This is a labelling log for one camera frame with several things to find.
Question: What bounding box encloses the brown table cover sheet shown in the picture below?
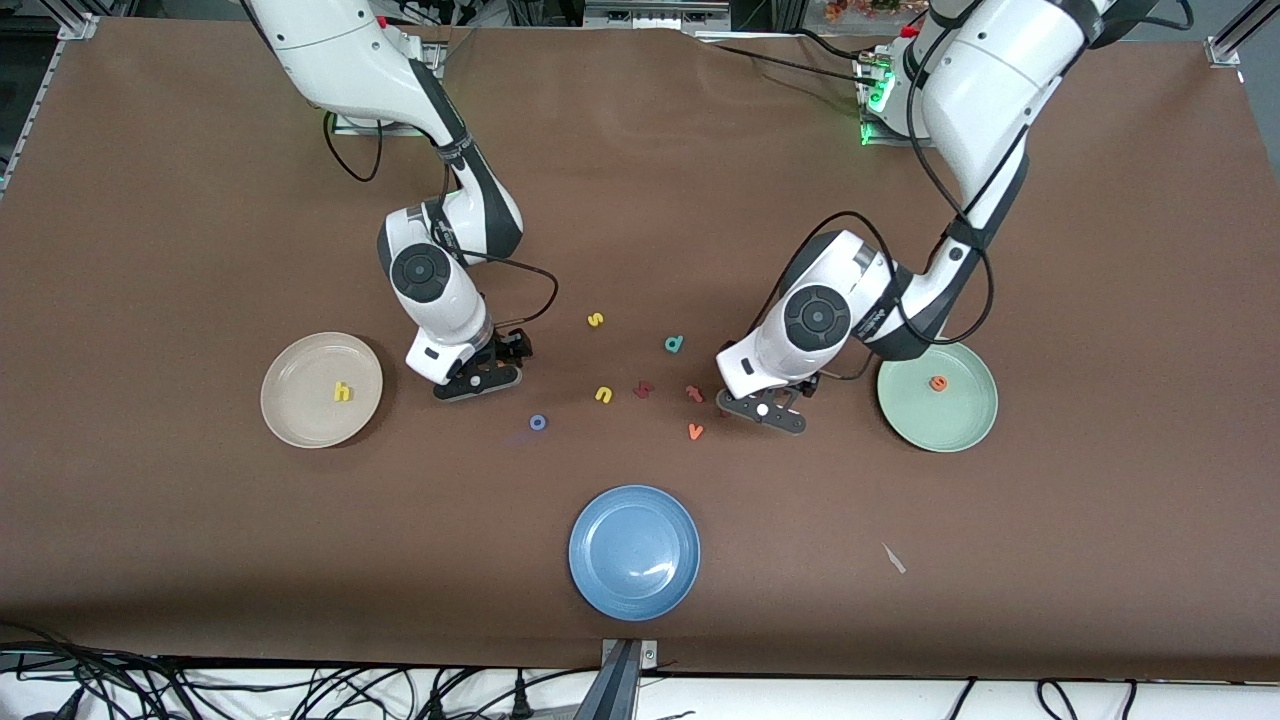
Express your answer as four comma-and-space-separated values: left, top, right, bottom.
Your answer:
0, 18, 1280, 683

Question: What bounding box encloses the metal camera mounting pole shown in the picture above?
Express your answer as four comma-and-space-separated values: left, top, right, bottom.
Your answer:
573, 638, 661, 720

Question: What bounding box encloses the thin black base cable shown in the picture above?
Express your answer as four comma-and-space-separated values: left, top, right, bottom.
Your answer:
700, 28, 871, 86

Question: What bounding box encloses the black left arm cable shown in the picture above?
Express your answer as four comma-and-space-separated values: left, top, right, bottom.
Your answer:
770, 40, 1001, 381

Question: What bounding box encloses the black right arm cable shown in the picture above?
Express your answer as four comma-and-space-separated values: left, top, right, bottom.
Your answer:
322, 108, 559, 331

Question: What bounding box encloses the grey metal device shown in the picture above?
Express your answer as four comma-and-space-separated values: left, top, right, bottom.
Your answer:
583, 0, 733, 31

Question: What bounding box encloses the green round plate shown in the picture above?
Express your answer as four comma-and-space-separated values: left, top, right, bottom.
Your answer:
877, 340, 999, 454

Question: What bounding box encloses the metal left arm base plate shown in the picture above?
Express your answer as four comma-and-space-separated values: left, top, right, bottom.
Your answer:
855, 50, 938, 149

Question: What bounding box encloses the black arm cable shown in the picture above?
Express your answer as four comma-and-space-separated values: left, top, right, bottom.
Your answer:
322, 108, 559, 331
770, 40, 1001, 381

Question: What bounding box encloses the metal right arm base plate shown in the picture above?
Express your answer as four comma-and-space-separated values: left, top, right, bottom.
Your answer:
333, 112, 428, 138

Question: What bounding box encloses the blue round plate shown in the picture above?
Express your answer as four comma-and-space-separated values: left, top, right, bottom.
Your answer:
568, 485, 701, 622

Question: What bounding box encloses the beige round plate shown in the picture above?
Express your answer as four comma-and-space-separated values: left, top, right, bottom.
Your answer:
260, 332, 384, 449

